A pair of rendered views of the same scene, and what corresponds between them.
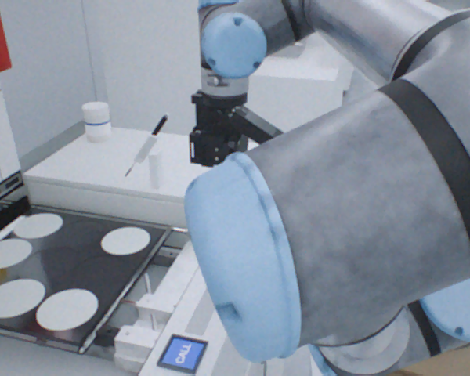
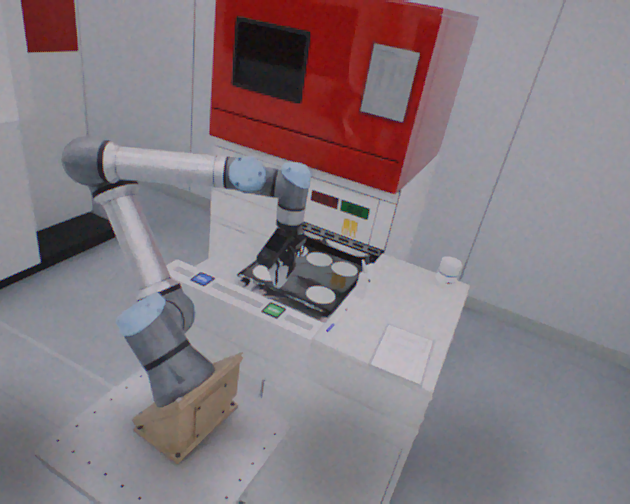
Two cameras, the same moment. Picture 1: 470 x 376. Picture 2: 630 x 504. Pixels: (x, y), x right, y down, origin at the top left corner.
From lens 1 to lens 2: 1.45 m
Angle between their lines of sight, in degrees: 80
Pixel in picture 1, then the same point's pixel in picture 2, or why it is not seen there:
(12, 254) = (317, 261)
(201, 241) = not seen: hidden behind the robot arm
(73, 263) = (303, 276)
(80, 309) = (264, 275)
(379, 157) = not seen: hidden behind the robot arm
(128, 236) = (324, 295)
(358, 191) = not seen: hidden behind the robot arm
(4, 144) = (380, 230)
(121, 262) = (299, 290)
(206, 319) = (221, 291)
